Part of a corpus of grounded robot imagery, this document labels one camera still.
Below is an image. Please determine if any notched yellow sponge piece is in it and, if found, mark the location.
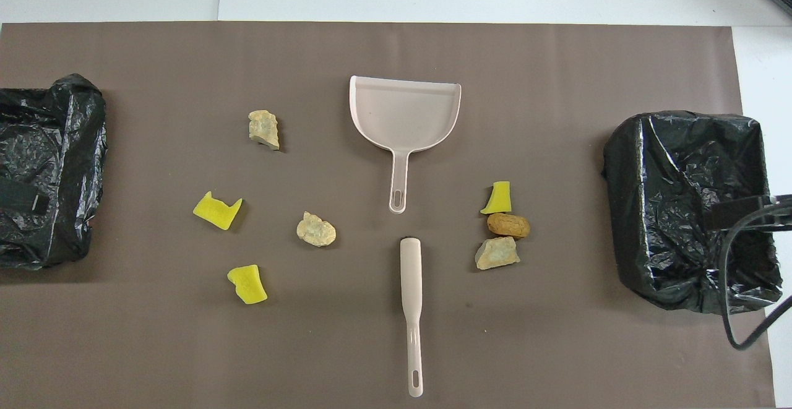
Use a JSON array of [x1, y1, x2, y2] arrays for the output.
[[192, 191, 243, 231]]

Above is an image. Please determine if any brown peanut shaped piece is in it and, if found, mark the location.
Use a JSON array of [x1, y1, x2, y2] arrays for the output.
[[487, 213, 531, 239]]

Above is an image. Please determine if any curved yellow sponge wedge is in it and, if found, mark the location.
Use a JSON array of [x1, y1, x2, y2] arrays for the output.
[[480, 181, 512, 215]]

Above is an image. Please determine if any small yellow sponge piece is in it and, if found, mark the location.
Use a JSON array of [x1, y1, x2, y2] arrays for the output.
[[227, 264, 269, 305]]

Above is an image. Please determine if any pale foam chunk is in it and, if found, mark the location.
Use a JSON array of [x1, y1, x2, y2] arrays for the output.
[[475, 236, 521, 271]]

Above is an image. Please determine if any angular beige foam chunk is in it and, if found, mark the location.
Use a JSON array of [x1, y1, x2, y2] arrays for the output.
[[248, 110, 280, 150]]

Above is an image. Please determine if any rounded beige foam chunk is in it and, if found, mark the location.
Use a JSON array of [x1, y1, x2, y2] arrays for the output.
[[296, 212, 337, 248]]

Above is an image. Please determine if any beige handled hand brush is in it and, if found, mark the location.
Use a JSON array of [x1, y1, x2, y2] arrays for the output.
[[400, 238, 424, 397]]

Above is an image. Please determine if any pink plastic dustpan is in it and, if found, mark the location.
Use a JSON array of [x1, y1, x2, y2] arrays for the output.
[[349, 75, 462, 215]]

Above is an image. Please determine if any empty black bag lined bin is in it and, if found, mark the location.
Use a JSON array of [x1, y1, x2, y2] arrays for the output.
[[0, 74, 108, 270]]

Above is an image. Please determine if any black bag lined trash bin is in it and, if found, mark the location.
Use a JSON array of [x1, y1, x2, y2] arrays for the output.
[[602, 110, 783, 316]]

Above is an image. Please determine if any brown table mat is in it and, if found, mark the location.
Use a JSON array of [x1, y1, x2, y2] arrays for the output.
[[0, 22, 776, 409]]

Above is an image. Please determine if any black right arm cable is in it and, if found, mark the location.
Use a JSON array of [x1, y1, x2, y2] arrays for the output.
[[721, 208, 792, 351]]

